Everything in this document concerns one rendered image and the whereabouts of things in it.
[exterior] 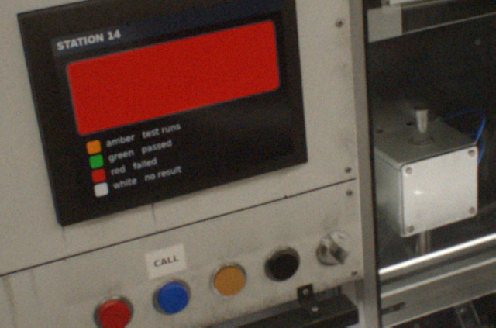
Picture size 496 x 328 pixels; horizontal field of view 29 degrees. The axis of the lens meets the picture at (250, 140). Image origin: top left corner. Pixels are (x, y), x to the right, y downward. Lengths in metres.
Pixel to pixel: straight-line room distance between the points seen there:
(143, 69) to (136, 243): 0.18
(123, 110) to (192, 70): 0.07
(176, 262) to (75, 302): 0.10
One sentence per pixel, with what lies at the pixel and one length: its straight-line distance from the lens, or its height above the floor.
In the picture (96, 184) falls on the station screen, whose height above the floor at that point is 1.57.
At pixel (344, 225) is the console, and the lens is 1.02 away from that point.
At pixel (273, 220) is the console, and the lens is 0.98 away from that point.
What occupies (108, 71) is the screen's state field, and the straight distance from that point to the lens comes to 0.84.
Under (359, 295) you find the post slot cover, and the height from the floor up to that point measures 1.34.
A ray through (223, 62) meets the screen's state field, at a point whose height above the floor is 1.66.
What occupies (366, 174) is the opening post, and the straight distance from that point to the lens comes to 1.02.
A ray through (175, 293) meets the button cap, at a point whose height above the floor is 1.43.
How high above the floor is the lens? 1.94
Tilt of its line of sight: 24 degrees down
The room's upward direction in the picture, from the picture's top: 6 degrees counter-clockwise
